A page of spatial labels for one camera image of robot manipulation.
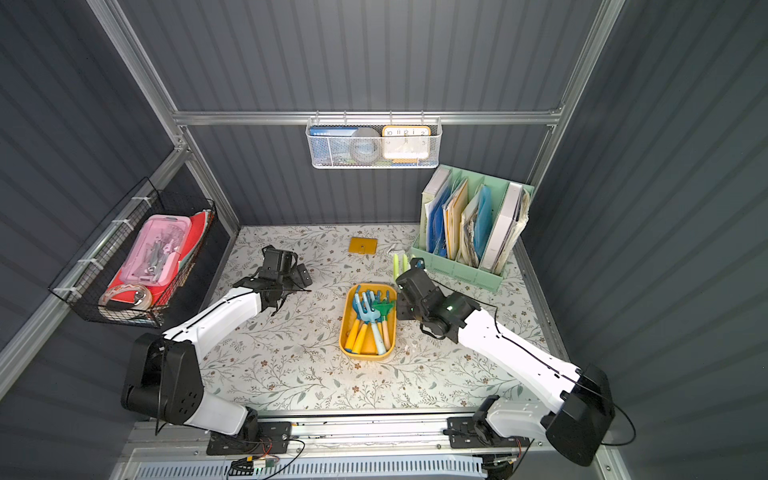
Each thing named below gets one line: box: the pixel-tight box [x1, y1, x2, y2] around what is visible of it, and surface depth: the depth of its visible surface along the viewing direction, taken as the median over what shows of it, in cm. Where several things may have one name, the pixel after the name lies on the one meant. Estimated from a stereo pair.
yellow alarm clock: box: [382, 125, 432, 163], surface depth 90 cm
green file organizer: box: [411, 165, 535, 293], surface depth 98 cm
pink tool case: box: [120, 215, 193, 286], surface depth 74 cm
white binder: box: [480, 182, 523, 271], surface depth 93 cm
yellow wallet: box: [348, 237, 379, 255], surface depth 118 cm
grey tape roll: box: [349, 127, 382, 164], surface depth 90 cm
